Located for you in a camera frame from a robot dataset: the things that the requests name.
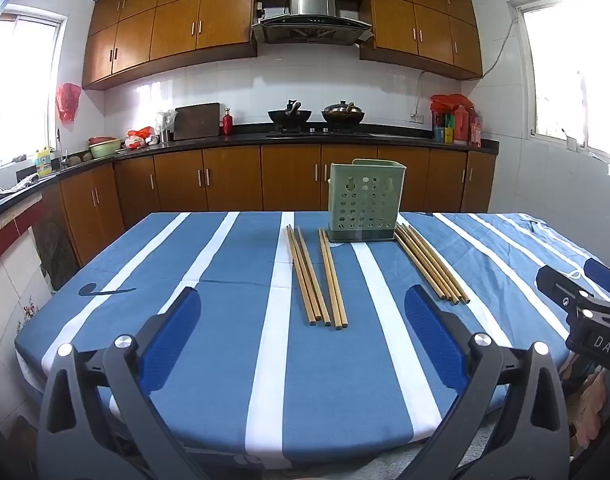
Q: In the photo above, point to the gas stove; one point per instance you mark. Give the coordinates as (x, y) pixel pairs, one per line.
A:
(317, 132)

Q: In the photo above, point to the green basin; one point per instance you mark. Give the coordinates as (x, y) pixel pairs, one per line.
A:
(104, 149)

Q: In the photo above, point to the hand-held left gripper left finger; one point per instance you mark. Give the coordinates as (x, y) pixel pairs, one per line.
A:
(167, 340)

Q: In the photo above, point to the dark wooden cutting board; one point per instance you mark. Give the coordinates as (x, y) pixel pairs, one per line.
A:
(196, 121)

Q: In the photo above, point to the red bag of condiments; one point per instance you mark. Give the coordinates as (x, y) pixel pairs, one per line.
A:
(447, 110)

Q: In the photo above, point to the green perforated utensil holder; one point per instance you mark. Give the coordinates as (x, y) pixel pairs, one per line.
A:
(367, 200)

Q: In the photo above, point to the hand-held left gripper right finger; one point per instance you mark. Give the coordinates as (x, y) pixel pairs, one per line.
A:
(435, 340)

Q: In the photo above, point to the white rag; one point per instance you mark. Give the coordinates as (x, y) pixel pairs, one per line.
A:
(15, 187)

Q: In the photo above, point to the window with white frame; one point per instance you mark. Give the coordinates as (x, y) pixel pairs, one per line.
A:
(575, 75)

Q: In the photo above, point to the wooden base cabinets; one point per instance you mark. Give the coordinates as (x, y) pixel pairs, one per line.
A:
(235, 175)

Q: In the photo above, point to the yellow dish soap bottle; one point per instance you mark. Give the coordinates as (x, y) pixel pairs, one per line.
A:
(43, 162)

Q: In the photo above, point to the window with sink below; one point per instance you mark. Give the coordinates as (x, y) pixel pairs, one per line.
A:
(20, 90)

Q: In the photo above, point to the steel range hood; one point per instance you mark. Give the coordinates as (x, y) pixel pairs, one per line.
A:
(312, 15)

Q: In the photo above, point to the hanging red plastic bag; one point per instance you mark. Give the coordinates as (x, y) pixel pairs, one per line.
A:
(68, 102)

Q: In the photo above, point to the blue white striped tablecloth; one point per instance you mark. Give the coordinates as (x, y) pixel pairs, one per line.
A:
(225, 350)

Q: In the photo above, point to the red and white plastic bag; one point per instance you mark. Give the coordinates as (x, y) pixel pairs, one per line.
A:
(140, 139)

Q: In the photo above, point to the red oil bottle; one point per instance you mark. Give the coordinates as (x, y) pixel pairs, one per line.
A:
(475, 130)

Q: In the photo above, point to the wall outlet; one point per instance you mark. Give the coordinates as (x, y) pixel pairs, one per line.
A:
(416, 118)

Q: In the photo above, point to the wooden wall cabinets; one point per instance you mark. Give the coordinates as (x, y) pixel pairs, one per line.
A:
(210, 20)

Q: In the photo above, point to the sink faucet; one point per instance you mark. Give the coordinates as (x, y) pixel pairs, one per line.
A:
(60, 147)

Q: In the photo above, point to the black kitchen countertop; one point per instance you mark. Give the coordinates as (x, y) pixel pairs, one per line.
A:
(395, 139)

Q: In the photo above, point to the dark pot with lid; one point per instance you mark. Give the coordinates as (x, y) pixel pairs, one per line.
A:
(342, 112)

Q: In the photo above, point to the clear glass cups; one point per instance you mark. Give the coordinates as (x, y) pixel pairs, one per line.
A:
(165, 127)

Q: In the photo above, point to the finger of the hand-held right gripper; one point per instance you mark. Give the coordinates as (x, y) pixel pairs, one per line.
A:
(560, 287)
(602, 272)

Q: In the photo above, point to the black wok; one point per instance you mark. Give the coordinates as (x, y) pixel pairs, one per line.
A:
(289, 116)

